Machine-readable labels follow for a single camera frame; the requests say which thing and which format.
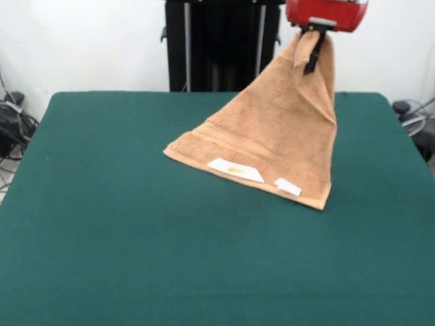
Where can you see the tan terry towel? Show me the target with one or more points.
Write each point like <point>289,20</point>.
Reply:
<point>272,119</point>

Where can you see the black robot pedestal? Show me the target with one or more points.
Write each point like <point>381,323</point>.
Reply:
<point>204,68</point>

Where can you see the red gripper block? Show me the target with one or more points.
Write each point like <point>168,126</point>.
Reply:
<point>326,10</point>

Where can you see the black power adapter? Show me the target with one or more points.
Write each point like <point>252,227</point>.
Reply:
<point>402,107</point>
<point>13,98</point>

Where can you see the dark green table cloth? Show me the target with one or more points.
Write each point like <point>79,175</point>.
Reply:
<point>136,203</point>

